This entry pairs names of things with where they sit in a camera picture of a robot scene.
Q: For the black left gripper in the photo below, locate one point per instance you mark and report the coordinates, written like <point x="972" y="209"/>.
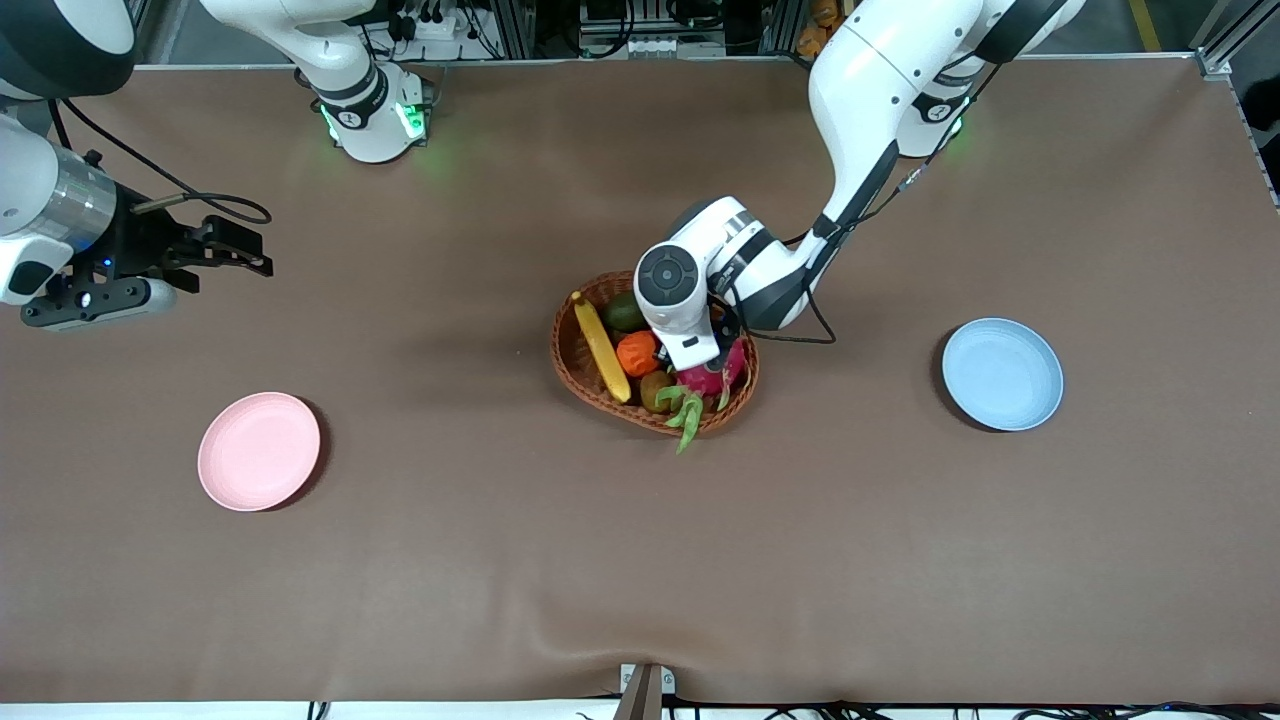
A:
<point x="727" y="328"/>

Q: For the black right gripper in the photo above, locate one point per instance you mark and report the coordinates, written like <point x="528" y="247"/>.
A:
<point x="140" y="245"/>

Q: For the yellow banana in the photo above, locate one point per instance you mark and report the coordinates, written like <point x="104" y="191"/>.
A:
<point x="603" y="350"/>

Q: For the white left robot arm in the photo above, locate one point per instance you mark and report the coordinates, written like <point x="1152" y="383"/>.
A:
<point x="860" y="90"/>

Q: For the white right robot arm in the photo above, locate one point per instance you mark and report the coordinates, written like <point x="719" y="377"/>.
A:
<point x="30" y="170"/>

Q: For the pink dragon fruit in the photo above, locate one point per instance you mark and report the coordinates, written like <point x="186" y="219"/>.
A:
<point x="705" y="380"/>

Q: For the orange tangerine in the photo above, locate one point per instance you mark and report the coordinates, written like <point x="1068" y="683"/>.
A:
<point x="636" y="354"/>

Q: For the brown-green kiwi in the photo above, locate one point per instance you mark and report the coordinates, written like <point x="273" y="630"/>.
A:
<point x="655" y="390"/>

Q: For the green avocado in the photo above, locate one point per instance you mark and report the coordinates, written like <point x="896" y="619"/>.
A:
<point x="622" y="315"/>

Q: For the brown wicker basket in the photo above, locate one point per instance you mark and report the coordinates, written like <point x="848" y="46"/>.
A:
<point x="580" y="365"/>

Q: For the pink round plate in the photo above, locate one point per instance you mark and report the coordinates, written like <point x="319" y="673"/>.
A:
<point x="258" y="452"/>

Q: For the blue round plate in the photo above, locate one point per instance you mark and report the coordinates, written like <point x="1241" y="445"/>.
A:
<point x="1003" y="375"/>

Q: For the white power strip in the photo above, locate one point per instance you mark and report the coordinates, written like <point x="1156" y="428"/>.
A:
<point x="675" y="46"/>

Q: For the pile of orange fruits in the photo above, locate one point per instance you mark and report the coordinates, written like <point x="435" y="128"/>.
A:
<point x="818" y="30"/>

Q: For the metal table edge clamp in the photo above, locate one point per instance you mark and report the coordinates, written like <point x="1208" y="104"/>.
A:
<point x="645" y="690"/>

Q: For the aluminium profile frame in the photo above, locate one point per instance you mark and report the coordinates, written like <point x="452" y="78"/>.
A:
<point x="1225" y="40"/>

